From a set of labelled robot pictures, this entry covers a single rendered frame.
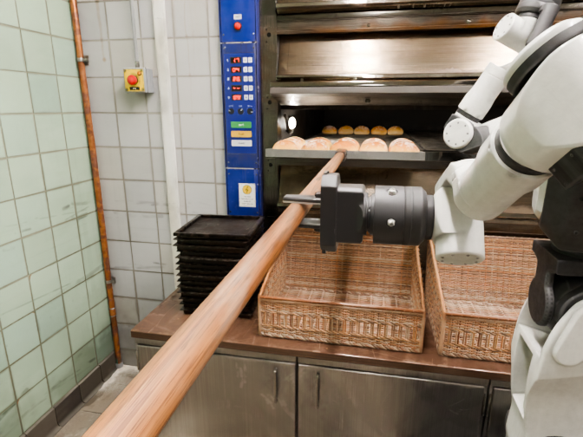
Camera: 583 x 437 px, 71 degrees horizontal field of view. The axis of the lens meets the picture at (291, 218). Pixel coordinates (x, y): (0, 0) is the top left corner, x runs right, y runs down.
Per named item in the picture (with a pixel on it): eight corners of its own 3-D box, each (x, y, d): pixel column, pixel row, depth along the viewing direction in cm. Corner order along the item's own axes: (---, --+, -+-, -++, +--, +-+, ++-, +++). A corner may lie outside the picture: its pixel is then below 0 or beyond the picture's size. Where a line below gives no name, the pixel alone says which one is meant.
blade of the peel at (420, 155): (424, 160, 137) (425, 152, 136) (265, 156, 148) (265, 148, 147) (415, 149, 171) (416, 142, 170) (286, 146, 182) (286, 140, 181)
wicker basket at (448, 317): (420, 292, 177) (425, 231, 170) (564, 303, 167) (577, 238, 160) (436, 357, 131) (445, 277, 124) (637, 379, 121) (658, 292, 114)
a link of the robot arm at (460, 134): (469, 167, 117) (558, 139, 102) (449, 166, 108) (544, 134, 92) (459, 129, 118) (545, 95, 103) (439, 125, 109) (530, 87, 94)
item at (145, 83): (134, 93, 182) (131, 68, 179) (154, 93, 180) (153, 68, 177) (124, 92, 175) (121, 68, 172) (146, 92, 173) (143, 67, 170)
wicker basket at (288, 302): (285, 281, 189) (284, 223, 182) (412, 291, 178) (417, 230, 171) (255, 336, 143) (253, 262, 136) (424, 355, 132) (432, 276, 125)
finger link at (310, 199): (286, 198, 66) (324, 200, 65) (281, 203, 63) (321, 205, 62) (285, 189, 66) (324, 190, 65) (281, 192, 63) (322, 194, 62)
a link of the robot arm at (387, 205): (317, 177, 57) (406, 179, 55) (327, 167, 67) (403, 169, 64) (317, 261, 61) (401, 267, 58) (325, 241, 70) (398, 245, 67)
